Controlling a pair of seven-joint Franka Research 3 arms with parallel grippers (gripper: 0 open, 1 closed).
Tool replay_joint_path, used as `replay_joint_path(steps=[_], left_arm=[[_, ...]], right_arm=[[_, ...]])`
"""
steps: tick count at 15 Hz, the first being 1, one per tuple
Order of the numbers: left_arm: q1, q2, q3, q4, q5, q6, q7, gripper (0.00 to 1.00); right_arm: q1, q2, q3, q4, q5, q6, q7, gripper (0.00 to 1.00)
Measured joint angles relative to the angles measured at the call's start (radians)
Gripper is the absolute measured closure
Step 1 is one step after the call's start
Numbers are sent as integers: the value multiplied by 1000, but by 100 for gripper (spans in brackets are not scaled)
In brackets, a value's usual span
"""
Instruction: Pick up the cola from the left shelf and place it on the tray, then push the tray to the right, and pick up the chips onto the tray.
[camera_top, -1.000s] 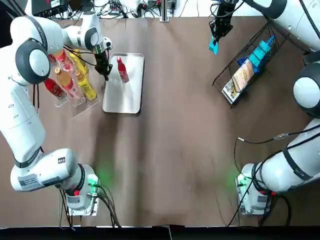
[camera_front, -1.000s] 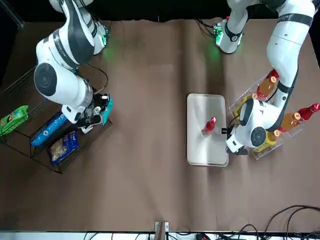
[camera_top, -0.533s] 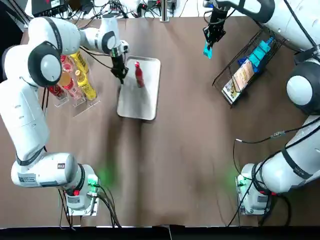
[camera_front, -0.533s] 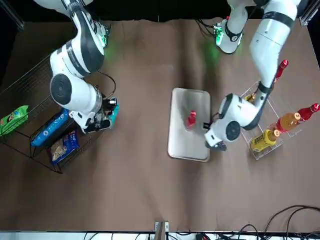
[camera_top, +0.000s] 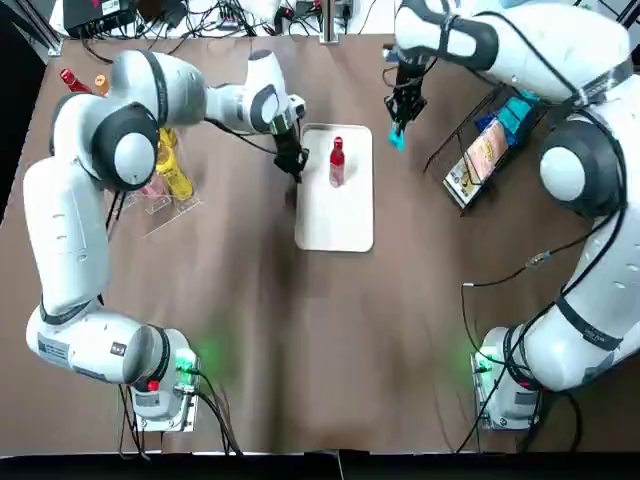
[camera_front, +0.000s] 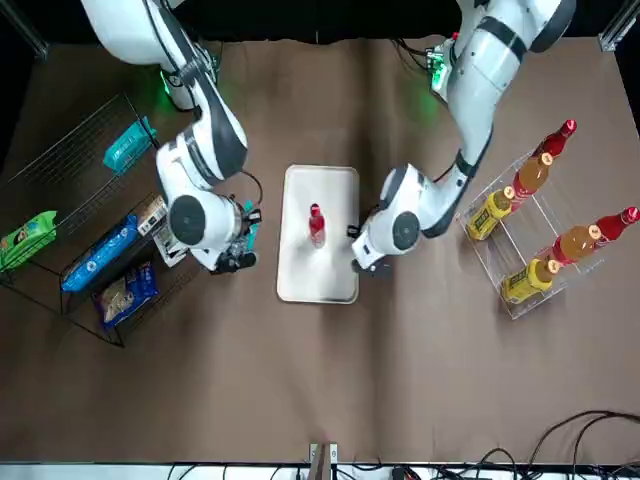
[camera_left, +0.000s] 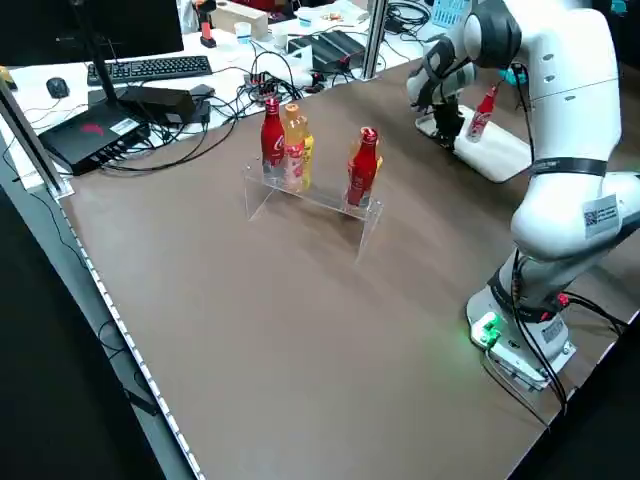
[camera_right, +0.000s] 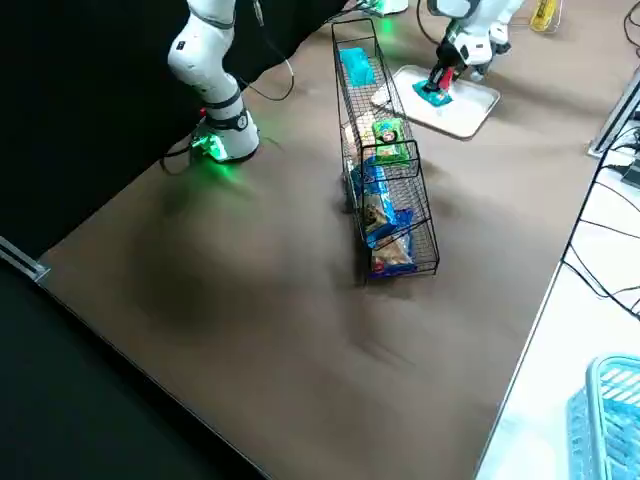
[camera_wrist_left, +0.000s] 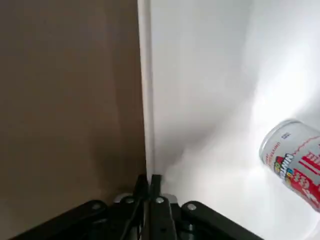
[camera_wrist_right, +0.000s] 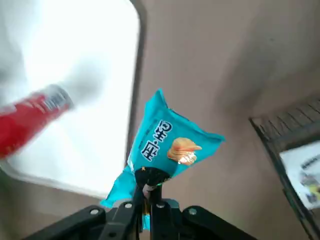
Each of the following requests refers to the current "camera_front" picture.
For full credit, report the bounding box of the clear acrylic bottle shelf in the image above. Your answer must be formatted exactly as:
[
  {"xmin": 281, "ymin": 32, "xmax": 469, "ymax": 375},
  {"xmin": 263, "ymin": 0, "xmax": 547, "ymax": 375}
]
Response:
[{"xmin": 457, "ymin": 149, "xmax": 632, "ymax": 321}]

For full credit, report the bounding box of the black cable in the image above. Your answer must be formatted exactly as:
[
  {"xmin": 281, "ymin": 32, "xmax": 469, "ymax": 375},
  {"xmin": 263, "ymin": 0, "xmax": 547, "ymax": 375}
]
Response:
[
  {"xmin": 234, "ymin": 169, "xmax": 265, "ymax": 216},
  {"xmin": 479, "ymin": 409, "xmax": 640, "ymax": 480}
]

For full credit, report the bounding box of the orange tea bottle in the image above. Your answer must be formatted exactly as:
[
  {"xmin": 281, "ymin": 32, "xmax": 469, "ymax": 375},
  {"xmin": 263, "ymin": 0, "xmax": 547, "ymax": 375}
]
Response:
[
  {"xmin": 549, "ymin": 224, "xmax": 604, "ymax": 271},
  {"xmin": 509, "ymin": 151, "xmax": 559, "ymax": 209}
]

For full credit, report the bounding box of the long blue snack packet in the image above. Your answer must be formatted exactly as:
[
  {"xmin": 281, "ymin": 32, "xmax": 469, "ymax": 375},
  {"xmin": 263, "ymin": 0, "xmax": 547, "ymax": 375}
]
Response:
[{"xmin": 60, "ymin": 214, "xmax": 139, "ymax": 294}]

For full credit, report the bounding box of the white rectangular tray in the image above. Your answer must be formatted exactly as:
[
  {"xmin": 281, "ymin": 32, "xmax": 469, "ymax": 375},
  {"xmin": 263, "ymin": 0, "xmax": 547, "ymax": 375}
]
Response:
[{"xmin": 276, "ymin": 164, "xmax": 361, "ymax": 305}]

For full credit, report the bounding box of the red cola bottle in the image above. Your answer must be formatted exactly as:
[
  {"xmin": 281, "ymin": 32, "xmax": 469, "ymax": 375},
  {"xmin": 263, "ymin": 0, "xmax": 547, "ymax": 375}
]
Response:
[
  {"xmin": 307, "ymin": 202, "xmax": 329, "ymax": 250},
  {"xmin": 589, "ymin": 206, "xmax": 640, "ymax": 246},
  {"xmin": 529, "ymin": 118, "xmax": 579, "ymax": 161}
]

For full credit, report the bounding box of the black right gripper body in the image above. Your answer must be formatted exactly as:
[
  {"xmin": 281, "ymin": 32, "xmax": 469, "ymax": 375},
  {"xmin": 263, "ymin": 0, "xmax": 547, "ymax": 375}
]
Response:
[{"xmin": 214, "ymin": 239, "xmax": 260, "ymax": 275}]

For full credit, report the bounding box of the aluminium profile post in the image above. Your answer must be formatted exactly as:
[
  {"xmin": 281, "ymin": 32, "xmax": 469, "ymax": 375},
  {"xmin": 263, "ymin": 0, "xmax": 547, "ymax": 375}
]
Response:
[
  {"xmin": 0, "ymin": 0, "xmax": 51, "ymax": 61},
  {"xmin": 597, "ymin": 0, "xmax": 640, "ymax": 54},
  {"xmin": 308, "ymin": 442, "xmax": 339, "ymax": 480}
]

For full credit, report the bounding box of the green snack packet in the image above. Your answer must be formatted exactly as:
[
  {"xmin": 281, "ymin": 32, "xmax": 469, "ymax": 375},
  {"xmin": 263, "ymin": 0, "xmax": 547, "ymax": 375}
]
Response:
[{"xmin": 0, "ymin": 209, "xmax": 59, "ymax": 274}]

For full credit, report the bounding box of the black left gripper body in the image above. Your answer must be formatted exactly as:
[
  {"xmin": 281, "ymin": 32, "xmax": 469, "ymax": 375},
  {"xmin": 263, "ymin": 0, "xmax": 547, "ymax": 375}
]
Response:
[{"xmin": 354, "ymin": 258, "xmax": 395, "ymax": 280}]

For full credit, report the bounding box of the yellow drink bottle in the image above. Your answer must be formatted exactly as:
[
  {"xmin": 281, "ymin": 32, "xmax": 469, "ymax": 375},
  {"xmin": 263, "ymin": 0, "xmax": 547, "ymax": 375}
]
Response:
[
  {"xmin": 465, "ymin": 185, "xmax": 517, "ymax": 242},
  {"xmin": 499, "ymin": 258, "xmax": 562, "ymax": 305}
]

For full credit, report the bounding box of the black wire basket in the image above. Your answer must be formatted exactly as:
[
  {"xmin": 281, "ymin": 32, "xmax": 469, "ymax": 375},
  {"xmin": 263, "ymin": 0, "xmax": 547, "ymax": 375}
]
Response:
[{"xmin": 0, "ymin": 92, "xmax": 211, "ymax": 349}]

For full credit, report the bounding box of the white printed box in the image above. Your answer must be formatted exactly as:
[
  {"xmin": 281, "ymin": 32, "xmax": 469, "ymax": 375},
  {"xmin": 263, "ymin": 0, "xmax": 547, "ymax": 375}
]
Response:
[{"xmin": 152, "ymin": 227, "xmax": 189, "ymax": 266}]

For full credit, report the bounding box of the blue cookie bag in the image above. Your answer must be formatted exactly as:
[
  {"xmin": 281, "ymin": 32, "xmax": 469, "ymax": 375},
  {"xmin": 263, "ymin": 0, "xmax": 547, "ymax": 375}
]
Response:
[{"xmin": 92, "ymin": 262, "xmax": 160, "ymax": 331}]

